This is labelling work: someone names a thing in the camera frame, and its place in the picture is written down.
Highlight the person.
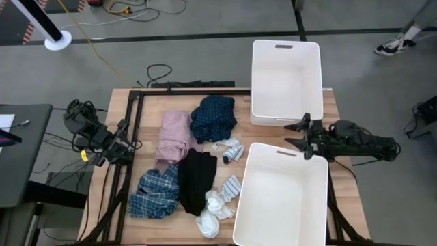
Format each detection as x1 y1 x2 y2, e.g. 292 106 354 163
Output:
373 0 437 57

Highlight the black bar behind table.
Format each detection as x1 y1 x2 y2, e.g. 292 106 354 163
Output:
151 80 236 89

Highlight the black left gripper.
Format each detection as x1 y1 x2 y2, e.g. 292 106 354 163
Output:
95 118 135 164

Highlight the yellow cable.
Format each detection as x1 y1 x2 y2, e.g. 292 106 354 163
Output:
56 0 133 89

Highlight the black hazard-striped floor mat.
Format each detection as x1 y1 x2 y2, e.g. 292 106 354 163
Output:
0 0 48 46

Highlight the blue plaid shirt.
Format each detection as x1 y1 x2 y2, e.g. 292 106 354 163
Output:
128 163 181 219

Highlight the white paper sheet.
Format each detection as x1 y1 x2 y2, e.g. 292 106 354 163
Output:
0 114 16 130

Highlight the navy dotted shirt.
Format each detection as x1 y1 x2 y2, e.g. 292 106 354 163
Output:
190 94 238 144

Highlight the black desk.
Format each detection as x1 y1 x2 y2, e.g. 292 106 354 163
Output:
0 104 54 209

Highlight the grey plug cable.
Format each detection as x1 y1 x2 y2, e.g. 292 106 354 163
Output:
0 119 31 131

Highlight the person's black white sneaker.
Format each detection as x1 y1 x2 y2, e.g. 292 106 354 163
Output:
373 33 417 57

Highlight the pink shirt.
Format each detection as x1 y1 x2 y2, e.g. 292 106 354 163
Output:
155 109 205 175

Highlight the white woven plastic bin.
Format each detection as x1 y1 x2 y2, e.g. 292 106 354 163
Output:
250 39 324 128
233 142 329 246

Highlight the black equipment box with cables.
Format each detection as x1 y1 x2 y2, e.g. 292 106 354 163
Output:
403 94 437 140

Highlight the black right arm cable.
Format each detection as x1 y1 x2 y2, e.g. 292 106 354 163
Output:
333 159 359 182

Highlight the light blue striped sock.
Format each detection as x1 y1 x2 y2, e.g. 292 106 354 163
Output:
218 175 242 203

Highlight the black floor cable loop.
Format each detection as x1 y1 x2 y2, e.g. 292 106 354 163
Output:
145 64 173 89

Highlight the dark tablet device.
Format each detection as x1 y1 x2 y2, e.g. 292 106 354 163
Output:
0 128 23 148

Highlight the white and black pole stand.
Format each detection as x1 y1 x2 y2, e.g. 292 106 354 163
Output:
10 0 73 52

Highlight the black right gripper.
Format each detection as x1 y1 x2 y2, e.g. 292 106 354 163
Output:
284 112 330 161

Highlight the black controller box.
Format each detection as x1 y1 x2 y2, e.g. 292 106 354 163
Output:
74 136 100 151

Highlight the black garment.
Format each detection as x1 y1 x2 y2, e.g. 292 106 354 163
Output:
177 147 219 217

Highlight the small white printed sock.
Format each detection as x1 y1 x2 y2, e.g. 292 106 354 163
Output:
211 137 241 152

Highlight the striped sock with dark toe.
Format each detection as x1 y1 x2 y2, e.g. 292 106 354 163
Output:
222 144 246 165

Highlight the white floor cable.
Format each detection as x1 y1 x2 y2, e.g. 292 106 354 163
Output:
59 7 151 31

